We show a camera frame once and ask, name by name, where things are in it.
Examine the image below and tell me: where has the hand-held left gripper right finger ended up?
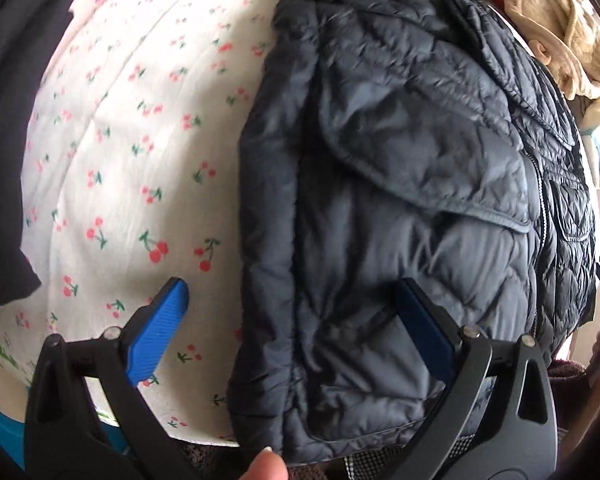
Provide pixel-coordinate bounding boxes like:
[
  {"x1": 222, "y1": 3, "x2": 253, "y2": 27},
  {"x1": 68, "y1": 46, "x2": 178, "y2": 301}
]
[{"x1": 394, "y1": 277, "x2": 562, "y2": 480}]

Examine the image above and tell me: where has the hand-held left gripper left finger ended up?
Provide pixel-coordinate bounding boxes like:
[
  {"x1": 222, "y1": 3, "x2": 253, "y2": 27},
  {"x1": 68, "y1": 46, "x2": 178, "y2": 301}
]
[{"x1": 24, "y1": 277, "x2": 206, "y2": 480}]

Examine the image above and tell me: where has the navy quilted puffer jacket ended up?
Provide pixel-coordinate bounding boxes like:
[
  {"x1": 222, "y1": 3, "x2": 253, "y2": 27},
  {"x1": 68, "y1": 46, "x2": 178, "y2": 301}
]
[{"x1": 227, "y1": 0, "x2": 599, "y2": 467}]

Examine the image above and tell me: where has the person's left hand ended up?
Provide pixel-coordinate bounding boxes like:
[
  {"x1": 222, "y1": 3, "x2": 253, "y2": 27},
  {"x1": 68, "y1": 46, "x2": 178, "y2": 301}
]
[{"x1": 242, "y1": 448, "x2": 289, "y2": 480}]

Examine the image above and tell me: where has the dark brown fuzzy cloth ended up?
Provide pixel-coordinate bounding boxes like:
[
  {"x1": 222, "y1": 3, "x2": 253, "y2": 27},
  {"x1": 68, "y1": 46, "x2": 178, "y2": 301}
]
[{"x1": 547, "y1": 357, "x2": 594, "y2": 442}]

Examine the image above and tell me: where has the checkered cloth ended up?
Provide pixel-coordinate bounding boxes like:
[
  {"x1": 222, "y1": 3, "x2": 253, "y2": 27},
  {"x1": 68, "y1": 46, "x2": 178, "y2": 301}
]
[{"x1": 339, "y1": 432, "x2": 482, "y2": 480}]

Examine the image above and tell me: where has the green leaf print cloth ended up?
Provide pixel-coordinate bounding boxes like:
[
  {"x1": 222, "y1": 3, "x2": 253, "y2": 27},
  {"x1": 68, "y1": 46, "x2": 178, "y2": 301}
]
[{"x1": 0, "y1": 309, "x2": 37, "y2": 392}]

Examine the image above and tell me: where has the blue plastic stool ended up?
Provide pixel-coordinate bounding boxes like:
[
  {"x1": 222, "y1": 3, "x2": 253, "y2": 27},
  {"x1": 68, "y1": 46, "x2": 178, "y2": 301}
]
[{"x1": 0, "y1": 349, "x2": 132, "y2": 467}]

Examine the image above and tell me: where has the cherry print blanket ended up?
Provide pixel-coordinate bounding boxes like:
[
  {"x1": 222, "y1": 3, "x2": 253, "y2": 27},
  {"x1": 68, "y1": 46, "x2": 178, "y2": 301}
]
[{"x1": 19, "y1": 0, "x2": 302, "y2": 450}]

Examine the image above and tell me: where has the beige fleece robe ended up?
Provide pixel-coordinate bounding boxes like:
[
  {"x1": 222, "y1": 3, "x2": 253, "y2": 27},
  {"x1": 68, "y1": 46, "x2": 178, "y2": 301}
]
[{"x1": 499, "y1": 0, "x2": 600, "y2": 102}]

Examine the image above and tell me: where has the black garment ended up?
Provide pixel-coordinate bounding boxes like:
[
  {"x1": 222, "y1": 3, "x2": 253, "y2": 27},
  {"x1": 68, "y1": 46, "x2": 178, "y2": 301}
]
[{"x1": 0, "y1": 0, "x2": 112, "y2": 312}]

